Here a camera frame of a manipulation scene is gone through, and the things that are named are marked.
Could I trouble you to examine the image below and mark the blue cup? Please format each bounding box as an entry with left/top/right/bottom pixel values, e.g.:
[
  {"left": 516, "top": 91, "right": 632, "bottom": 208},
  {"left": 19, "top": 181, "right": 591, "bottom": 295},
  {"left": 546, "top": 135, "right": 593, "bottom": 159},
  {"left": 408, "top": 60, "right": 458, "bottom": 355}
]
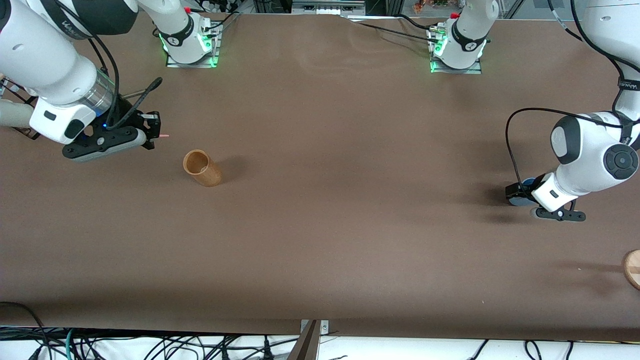
[{"left": 507, "top": 178, "right": 540, "bottom": 208}]

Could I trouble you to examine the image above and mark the brown wooden cylinder cup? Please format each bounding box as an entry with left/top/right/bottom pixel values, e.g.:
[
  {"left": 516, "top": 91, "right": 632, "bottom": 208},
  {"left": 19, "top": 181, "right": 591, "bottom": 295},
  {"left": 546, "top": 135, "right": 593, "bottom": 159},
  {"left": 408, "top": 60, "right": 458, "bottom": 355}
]
[{"left": 182, "top": 149, "right": 223, "bottom": 188}]

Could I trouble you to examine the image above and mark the brown transparent acrylic stand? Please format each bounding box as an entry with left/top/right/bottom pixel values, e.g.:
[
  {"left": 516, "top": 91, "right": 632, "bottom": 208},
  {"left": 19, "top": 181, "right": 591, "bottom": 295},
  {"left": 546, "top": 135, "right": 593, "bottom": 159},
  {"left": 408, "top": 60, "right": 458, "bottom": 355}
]
[{"left": 0, "top": 75, "right": 41, "bottom": 141}]

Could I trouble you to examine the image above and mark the beige cylindrical tube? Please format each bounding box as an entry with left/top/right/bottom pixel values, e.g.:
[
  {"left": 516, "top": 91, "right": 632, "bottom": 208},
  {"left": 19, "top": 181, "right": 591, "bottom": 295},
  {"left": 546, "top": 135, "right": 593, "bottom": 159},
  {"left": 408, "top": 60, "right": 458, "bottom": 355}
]
[{"left": 0, "top": 99, "right": 37, "bottom": 129}]

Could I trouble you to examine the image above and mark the round wooden disc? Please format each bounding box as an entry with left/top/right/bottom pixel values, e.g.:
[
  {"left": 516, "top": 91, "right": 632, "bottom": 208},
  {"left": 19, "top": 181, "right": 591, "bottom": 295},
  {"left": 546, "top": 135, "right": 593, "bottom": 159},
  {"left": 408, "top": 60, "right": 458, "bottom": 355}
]
[{"left": 622, "top": 249, "right": 640, "bottom": 292}]

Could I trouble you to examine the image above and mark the white power strip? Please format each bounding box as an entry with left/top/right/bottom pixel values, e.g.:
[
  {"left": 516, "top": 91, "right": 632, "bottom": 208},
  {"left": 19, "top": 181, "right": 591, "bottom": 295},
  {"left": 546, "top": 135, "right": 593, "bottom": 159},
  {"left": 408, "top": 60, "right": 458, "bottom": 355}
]
[{"left": 199, "top": 0, "right": 237, "bottom": 14}]

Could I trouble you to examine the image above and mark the grey electronics box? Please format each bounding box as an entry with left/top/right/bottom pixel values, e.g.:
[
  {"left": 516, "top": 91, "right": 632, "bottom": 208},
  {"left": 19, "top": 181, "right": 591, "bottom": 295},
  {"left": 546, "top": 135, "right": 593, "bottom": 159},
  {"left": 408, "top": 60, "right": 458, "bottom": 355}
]
[{"left": 291, "top": 0, "right": 367, "bottom": 16}]

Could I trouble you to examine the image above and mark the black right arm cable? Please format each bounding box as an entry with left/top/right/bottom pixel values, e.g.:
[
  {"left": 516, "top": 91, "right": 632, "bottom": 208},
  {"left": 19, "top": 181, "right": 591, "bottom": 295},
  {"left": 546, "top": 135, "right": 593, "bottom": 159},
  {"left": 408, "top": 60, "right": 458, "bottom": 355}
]
[{"left": 87, "top": 35, "right": 164, "bottom": 132}]

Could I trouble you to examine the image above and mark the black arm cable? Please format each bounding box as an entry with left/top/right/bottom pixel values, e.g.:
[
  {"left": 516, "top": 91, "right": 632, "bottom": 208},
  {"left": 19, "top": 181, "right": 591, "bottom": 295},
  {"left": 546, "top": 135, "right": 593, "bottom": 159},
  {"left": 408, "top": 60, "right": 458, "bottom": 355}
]
[
  {"left": 505, "top": 0, "right": 640, "bottom": 198},
  {"left": 87, "top": 35, "right": 164, "bottom": 132}
]

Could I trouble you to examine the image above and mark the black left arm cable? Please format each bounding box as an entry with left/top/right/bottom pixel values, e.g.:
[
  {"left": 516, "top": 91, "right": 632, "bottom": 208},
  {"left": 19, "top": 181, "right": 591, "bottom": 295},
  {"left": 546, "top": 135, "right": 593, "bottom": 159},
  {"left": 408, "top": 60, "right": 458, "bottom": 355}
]
[{"left": 505, "top": 0, "right": 640, "bottom": 198}]

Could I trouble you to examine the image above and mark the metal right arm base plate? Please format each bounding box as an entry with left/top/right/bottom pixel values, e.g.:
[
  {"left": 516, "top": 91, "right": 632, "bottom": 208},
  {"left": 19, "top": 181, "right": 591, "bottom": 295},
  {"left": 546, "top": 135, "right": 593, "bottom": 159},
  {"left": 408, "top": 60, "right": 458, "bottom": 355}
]
[{"left": 166, "top": 22, "right": 221, "bottom": 69}]

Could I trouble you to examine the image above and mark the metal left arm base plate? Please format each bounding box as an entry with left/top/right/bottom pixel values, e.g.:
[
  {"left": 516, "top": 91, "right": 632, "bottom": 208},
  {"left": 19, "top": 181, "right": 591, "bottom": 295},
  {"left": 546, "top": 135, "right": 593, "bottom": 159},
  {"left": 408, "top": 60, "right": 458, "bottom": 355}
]
[{"left": 429, "top": 25, "right": 484, "bottom": 75}]

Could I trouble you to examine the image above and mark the black base connector cable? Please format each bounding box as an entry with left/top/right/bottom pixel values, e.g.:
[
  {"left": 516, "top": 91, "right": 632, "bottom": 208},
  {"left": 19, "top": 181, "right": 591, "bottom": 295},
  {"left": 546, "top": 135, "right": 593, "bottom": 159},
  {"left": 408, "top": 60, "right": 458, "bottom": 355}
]
[{"left": 204, "top": 12, "right": 242, "bottom": 32}]

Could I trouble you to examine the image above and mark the short black table cable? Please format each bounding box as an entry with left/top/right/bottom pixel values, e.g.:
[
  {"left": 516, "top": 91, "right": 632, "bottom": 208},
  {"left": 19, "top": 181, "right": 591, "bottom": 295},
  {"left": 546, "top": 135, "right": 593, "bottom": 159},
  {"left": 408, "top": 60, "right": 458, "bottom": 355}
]
[{"left": 395, "top": 13, "right": 437, "bottom": 32}]

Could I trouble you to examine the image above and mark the long black table cable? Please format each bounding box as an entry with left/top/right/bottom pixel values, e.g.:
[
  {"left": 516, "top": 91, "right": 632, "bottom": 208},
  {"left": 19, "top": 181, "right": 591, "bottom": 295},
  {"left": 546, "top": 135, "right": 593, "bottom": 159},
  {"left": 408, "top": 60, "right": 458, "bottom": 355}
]
[{"left": 357, "top": 22, "right": 441, "bottom": 43}]

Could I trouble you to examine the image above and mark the thick black looping cable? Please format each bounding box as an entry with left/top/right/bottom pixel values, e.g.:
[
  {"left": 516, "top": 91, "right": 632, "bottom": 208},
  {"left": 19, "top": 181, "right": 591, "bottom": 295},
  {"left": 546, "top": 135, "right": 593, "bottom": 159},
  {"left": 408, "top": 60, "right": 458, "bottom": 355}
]
[{"left": 0, "top": 301, "right": 51, "bottom": 360}]

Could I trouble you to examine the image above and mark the teal cable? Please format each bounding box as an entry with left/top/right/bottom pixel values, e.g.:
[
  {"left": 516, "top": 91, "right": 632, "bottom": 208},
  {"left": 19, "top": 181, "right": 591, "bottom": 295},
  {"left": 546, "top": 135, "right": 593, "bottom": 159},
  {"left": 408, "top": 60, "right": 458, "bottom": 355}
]
[{"left": 64, "top": 329, "right": 83, "bottom": 360}]

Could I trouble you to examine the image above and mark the metal table edge bracket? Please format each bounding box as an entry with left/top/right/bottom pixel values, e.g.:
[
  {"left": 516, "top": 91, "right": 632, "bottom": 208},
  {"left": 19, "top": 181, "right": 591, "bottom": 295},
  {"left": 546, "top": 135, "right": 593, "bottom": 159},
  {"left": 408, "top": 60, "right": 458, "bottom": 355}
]
[{"left": 300, "top": 319, "right": 330, "bottom": 336}]

